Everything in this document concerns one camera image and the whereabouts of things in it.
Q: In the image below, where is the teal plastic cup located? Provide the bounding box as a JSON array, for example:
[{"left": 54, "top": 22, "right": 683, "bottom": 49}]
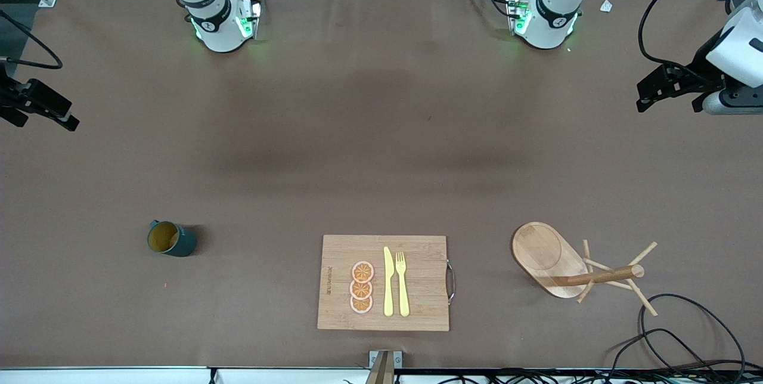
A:
[{"left": 147, "top": 220, "right": 198, "bottom": 258}]

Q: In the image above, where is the wooden cup rack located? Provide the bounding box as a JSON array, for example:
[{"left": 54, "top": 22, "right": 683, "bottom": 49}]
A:
[{"left": 511, "top": 222, "right": 659, "bottom": 317}]

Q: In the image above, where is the brown table cover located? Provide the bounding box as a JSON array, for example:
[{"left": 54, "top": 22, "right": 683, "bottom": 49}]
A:
[{"left": 0, "top": 0, "right": 763, "bottom": 370}]

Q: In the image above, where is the bamboo cutting board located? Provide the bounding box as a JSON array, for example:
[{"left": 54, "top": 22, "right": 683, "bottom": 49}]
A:
[{"left": 317, "top": 235, "right": 457, "bottom": 332}]

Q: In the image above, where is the yellow plastic fork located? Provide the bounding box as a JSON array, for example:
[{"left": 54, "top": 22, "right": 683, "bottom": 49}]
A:
[{"left": 395, "top": 252, "right": 411, "bottom": 318}]

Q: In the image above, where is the yellow plastic knife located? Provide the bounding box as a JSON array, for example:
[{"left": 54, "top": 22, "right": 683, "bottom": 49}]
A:
[{"left": 383, "top": 246, "right": 395, "bottom": 317}]

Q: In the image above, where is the aluminium camera post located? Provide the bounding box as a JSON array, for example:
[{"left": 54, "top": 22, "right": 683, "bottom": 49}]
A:
[{"left": 368, "top": 350, "right": 403, "bottom": 384}]

